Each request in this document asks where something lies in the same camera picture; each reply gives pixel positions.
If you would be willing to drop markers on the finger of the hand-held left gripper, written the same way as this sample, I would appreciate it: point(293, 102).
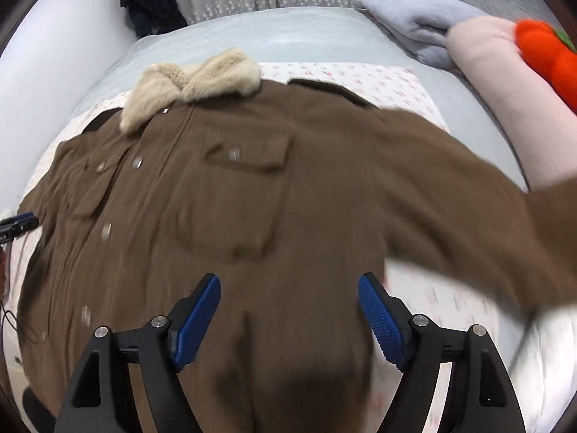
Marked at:
point(20, 225)

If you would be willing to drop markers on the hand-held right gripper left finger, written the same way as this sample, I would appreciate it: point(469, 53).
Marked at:
point(198, 320)

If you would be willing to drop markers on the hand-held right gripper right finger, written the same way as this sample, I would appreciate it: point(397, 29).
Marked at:
point(381, 320)

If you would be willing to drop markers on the brown coat with fur collar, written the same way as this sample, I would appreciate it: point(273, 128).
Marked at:
point(270, 212)

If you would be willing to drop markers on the dark hanging clothes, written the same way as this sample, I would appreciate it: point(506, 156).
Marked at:
point(148, 4)

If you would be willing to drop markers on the white floral quilted mat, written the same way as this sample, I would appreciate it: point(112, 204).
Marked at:
point(383, 85)

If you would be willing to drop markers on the pink pillow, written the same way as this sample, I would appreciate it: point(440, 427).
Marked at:
point(496, 90)

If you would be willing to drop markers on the grey bed sheet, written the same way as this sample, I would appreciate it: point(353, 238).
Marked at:
point(293, 36)

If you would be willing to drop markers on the folded grey blanket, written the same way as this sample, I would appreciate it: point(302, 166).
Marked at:
point(405, 13)

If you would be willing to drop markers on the orange pumpkin plush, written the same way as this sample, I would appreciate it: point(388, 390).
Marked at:
point(545, 54)

